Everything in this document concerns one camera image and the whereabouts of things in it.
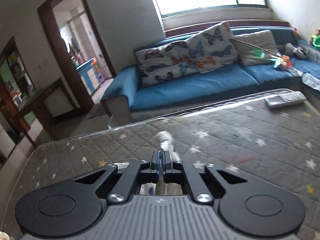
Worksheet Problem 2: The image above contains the white navy polka dot garment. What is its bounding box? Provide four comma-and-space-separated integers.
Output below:
156, 131, 181, 161

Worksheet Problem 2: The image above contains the blue fabric sofa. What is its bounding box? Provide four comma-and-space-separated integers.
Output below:
101, 27, 319, 124

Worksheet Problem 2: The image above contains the grey star quilted mat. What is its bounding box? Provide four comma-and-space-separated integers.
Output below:
12, 89, 319, 239

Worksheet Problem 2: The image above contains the dark wooden console table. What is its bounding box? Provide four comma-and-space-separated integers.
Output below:
12, 77, 78, 140

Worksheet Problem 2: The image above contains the blue toy kitchen cabinet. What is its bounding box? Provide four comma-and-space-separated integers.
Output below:
75, 57, 102, 95

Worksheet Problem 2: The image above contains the left butterfly print cushion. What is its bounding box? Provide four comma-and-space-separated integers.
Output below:
135, 41, 199, 87

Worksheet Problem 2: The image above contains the butterfly print cushion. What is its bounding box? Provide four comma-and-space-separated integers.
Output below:
185, 22, 238, 74
135, 41, 199, 87

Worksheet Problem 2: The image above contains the white remote control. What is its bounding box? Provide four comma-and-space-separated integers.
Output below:
265, 91, 306, 109

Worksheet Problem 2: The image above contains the dark wooden display shelf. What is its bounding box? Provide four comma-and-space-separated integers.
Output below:
0, 36, 38, 153

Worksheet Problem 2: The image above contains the right butterfly print cushion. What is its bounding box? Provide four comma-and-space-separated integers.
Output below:
185, 22, 238, 74

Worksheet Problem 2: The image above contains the colourful toy on stick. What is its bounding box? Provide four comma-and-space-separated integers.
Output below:
232, 38, 293, 69

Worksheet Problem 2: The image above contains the beige sofa cushion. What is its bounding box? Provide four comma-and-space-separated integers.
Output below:
233, 30, 280, 66

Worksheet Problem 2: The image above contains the grey plush toy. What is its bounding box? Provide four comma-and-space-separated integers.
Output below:
284, 43, 307, 60

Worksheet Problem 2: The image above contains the green plastic toy bowl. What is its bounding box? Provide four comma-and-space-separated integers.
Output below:
310, 28, 320, 51

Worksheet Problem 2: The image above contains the dark wooden door frame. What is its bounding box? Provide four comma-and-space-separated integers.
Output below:
37, 0, 116, 113

